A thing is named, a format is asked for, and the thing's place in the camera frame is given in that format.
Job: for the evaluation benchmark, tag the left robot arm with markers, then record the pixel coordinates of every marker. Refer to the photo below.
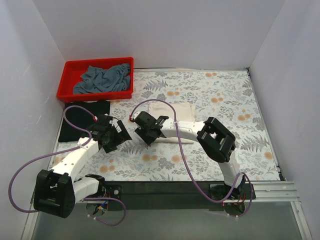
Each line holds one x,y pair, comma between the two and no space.
57,190

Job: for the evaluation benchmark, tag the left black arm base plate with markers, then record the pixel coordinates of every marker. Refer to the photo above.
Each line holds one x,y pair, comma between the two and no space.
112,191

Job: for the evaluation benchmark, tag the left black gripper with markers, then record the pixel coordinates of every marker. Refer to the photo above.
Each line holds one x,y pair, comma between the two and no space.
116,136

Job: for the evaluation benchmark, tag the floral patterned table mat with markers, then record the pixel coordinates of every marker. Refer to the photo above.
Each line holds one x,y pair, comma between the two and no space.
225,95

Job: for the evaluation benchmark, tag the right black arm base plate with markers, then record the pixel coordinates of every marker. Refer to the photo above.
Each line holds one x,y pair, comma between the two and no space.
219,191

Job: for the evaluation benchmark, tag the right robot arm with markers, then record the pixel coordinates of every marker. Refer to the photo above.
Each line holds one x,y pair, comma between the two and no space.
216,140

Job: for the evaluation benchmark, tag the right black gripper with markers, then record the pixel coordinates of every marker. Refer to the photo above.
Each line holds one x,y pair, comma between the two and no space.
144,133

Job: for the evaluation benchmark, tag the red plastic bin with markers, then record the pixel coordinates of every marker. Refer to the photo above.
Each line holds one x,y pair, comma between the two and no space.
73,70

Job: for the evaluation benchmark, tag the cream white t shirt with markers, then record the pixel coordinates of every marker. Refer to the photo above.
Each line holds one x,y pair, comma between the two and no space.
184,112

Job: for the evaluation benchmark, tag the blue grey t shirt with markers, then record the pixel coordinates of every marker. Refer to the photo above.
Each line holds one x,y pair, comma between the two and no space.
98,80

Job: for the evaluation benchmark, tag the folded black t shirt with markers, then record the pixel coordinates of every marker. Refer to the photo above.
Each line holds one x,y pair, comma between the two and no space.
81,118

